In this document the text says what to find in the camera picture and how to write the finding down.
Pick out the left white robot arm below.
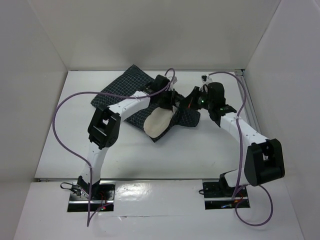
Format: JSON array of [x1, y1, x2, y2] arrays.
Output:
[[77, 75, 177, 200]]

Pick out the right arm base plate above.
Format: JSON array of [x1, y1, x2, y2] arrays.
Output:
[[198, 181, 250, 210]]

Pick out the dark checked pillowcase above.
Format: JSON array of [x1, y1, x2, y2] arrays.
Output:
[[91, 64, 201, 143]]

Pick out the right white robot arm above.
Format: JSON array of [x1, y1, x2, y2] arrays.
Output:
[[180, 82, 285, 197]]

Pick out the cream pillow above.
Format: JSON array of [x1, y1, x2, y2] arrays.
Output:
[[143, 106, 178, 138]]

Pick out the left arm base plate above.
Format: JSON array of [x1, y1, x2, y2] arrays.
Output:
[[60, 180, 116, 213]]

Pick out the aluminium rail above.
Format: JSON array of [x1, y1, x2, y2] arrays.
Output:
[[234, 69, 261, 133]]

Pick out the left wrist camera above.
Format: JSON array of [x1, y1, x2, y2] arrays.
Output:
[[168, 76, 178, 91]]

